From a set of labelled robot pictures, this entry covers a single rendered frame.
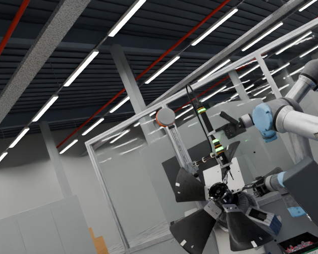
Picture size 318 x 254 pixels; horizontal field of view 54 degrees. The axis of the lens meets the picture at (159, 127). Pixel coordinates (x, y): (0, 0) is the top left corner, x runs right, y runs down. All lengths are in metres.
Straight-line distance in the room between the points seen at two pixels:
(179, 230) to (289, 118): 0.90
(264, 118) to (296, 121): 0.13
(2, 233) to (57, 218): 1.09
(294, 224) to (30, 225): 5.38
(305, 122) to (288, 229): 1.43
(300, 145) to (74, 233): 6.23
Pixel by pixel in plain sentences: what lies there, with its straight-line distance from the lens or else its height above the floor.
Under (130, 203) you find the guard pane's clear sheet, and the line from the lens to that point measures 2.90.
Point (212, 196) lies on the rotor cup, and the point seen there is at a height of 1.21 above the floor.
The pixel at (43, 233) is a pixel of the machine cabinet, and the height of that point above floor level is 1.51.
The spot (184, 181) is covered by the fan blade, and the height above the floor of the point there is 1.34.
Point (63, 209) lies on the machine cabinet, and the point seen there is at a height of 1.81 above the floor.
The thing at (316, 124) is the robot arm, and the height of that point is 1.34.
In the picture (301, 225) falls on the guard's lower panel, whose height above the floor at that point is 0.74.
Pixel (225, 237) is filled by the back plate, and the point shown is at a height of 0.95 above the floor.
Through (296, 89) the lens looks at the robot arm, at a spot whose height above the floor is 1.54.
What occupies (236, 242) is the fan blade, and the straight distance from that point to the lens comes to 1.66.
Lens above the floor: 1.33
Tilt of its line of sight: 11 degrees up
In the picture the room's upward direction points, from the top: 23 degrees counter-clockwise
